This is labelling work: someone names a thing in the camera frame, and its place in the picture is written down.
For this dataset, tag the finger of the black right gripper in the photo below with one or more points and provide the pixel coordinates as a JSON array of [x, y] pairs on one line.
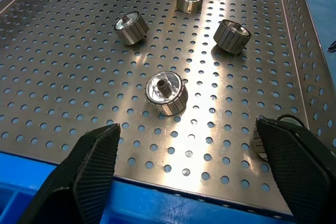
[[333, 47]]

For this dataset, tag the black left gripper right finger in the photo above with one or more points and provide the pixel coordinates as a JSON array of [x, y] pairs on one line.
[[302, 171]]

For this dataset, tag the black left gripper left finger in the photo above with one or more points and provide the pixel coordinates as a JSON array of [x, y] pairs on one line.
[[78, 182]]

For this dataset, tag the blue compartment tray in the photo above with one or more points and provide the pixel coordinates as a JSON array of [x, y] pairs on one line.
[[157, 208]]

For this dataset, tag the perforated metal tray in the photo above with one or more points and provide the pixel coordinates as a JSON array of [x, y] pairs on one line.
[[78, 77]]

